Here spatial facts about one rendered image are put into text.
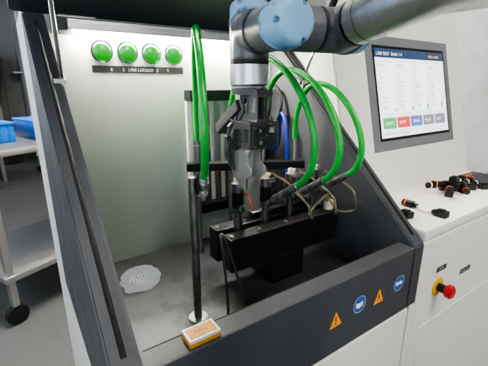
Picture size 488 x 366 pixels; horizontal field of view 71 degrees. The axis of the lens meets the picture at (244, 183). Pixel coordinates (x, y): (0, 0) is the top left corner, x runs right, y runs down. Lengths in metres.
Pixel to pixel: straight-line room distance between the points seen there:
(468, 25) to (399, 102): 1.64
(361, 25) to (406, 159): 0.70
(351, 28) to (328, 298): 0.46
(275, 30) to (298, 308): 0.45
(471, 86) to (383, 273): 2.04
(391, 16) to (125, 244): 0.82
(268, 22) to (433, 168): 0.95
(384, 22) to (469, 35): 2.22
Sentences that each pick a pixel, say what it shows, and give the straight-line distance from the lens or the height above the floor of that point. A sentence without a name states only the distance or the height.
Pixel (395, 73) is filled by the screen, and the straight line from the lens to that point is 1.22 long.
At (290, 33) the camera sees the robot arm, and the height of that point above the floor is 1.38.
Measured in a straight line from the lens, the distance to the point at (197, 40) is 0.63.
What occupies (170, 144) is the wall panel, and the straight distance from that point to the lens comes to 0.98.
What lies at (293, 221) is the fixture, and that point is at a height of 0.98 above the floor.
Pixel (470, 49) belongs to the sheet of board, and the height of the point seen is 1.52.
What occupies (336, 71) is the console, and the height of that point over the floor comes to 1.34.
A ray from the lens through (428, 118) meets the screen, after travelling 1.35.
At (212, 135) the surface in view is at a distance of 1.02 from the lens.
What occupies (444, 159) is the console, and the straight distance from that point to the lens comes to 1.44.
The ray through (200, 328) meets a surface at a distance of 0.54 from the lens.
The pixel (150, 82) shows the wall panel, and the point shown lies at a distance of 0.95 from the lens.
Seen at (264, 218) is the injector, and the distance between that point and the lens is 0.84.
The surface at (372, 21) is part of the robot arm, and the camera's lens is 0.58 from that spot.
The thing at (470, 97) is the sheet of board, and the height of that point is 1.22.
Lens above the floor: 1.31
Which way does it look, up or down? 16 degrees down
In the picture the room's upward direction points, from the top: straight up
